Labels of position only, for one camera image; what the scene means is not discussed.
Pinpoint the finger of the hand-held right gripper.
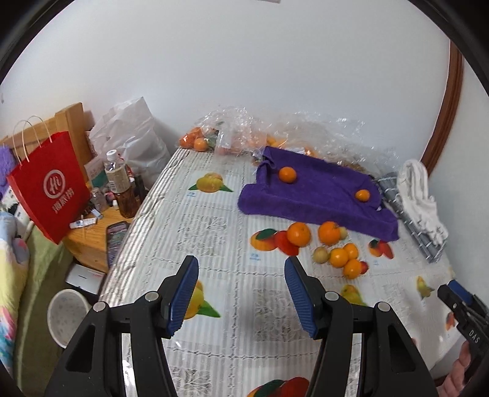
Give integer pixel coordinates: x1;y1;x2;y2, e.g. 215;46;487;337
436;280;475;326

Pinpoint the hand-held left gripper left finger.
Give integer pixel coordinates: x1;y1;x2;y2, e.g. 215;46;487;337
44;255;200;397

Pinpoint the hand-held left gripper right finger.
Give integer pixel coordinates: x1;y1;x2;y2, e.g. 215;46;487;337
284;256;440;397

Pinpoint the large orange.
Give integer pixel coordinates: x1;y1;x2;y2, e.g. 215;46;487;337
286;222;312;247
318;221;341;246

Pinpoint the person's right hand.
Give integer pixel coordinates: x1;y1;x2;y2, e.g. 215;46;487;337
436;341;474;397

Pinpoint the fruit print tablecloth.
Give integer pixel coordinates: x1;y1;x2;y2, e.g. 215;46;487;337
98;147;459;397

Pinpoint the black smartphone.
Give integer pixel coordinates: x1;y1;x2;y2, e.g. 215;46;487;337
106;220;129;268

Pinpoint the white flat box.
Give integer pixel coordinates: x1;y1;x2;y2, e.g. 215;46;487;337
65;263;106;295

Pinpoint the white towel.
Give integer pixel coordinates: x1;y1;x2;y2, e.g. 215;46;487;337
397;159;449;246

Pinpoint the grey checked cloth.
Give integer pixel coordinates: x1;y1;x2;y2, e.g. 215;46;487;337
372;172;448;264

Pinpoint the wooden nightstand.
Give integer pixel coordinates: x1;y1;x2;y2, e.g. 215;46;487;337
61;183;146;274

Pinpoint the purple towel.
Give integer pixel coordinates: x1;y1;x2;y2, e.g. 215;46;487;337
237;146;400;242

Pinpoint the white trash bin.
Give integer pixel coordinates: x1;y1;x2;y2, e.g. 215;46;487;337
47;289;93;349

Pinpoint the dark small bottle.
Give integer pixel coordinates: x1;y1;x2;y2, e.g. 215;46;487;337
132;173;148;203

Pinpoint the white tube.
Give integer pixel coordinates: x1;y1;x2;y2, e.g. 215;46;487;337
69;217;101;230

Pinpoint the small clear bottle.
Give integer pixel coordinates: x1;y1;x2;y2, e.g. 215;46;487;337
90;187;109;214

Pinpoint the plastic tea bottle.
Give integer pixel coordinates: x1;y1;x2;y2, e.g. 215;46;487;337
104;150;141;219

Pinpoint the green bed sheet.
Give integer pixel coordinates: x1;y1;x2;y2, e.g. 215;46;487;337
14;225;77;395

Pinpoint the bagged mandarin pile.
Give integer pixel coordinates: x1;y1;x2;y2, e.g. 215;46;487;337
179;127;215;152

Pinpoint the white plastic bag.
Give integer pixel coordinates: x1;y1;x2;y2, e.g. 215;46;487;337
89;97;171;188

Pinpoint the clear plastic bag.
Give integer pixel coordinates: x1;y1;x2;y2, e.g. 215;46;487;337
179;108;269;156
265;112;368;166

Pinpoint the red paper bag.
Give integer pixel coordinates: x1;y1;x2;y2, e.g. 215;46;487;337
7;119;91;245

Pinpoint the colourful printed bedding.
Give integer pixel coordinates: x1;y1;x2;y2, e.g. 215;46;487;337
0;212;31;378

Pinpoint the wooden headboard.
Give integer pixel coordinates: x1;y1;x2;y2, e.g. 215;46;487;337
0;102;94;184

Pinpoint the purple fluffy cloth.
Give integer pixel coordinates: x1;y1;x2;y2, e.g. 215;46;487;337
0;147;20;199

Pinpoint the brown wooden door frame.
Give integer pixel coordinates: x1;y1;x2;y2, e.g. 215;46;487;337
420;40;465;178

